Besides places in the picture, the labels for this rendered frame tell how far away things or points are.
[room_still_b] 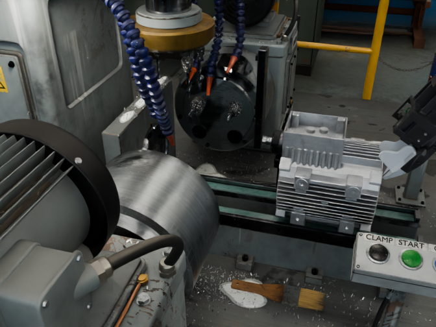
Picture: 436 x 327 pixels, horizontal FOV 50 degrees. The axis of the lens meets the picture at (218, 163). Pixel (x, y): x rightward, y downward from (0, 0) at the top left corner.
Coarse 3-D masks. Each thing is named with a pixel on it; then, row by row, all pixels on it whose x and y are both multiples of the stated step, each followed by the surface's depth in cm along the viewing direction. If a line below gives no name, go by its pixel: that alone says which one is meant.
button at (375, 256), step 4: (376, 244) 76; (380, 244) 76; (372, 248) 75; (376, 248) 75; (380, 248) 75; (384, 248) 75; (372, 252) 75; (376, 252) 75; (380, 252) 75; (384, 252) 75; (388, 252) 75; (372, 256) 74; (376, 256) 74; (380, 256) 74; (384, 256) 74; (376, 260) 74; (380, 260) 74; (384, 260) 74
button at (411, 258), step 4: (404, 252) 74; (408, 252) 74; (412, 252) 74; (416, 252) 74; (404, 256) 74; (408, 256) 74; (412, 256) 74; (416, 256) 74; (420, 256) 74; (404, 260) 74; (408, 260) 73; (412, 260) 73; (416, 260) 73; (420, 260) 73; (408, 264) 73; (412, 264) 73; (416, 264) 73
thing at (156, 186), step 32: (128, 160) 81; (160, 160) 81; (128, 192) 73; (160, 192) 75; (192, 192) 79; (128, 224) 69; (160, 224) 70; (192, 224) 75; (192, 256) 73; (192, 288) 75
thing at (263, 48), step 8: (264, 48) 104; (256, 56) 105; (264, 56) 104; (264, 64) 105; (264, 72) 106; (264, 80) 107; (256, 88) 108; (264, 88) 108; (256, 96) 109; (264, 96) 109; (256, 104) 110; (264, 104) 111; (256, 112) 111; (264, 112) 113; (256, 120) 113; (264, 120) 115; (256, 128) 114; (256, 136) 115; (256, 144) 116; (264, 144) 116
